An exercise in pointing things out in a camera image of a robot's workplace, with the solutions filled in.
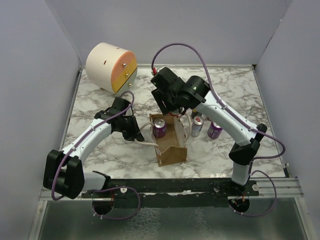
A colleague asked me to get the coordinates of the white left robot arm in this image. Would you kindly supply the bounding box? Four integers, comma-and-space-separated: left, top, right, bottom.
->
43, 95, 148, 201

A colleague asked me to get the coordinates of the round pastel drawer cabinet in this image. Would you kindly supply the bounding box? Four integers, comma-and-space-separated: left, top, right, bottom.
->
85, 42, 138, 95

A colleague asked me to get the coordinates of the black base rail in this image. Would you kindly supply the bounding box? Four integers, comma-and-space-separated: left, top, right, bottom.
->
82, 178, 259, 211

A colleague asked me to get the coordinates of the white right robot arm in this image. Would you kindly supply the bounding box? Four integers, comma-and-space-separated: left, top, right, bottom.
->
151, 67, 267, 196

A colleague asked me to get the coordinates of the silver slim energy can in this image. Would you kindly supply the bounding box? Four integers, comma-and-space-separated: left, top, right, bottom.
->
191, 116, 204, 137

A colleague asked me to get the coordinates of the jute watermelon canvas bag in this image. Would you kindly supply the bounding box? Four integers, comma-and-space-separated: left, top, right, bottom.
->
141, 113, 192, 167

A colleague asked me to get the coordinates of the purple beverage can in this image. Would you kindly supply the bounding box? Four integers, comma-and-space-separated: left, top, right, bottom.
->
207, 121, 223, 140
152, 118, 167, 138

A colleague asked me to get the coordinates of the green white pen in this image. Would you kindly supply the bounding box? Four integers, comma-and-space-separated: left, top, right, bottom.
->
245, 106, 253, 119

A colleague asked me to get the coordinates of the black yellow beverage can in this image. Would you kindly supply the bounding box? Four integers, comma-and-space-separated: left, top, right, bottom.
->
191, 109, 202, 120

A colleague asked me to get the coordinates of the silver top can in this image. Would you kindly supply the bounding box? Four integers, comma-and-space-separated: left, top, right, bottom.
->
168, 110, 181, 118

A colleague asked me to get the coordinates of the aluminium side rail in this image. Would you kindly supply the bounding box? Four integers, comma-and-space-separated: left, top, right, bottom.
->
253, 177, 304, 199

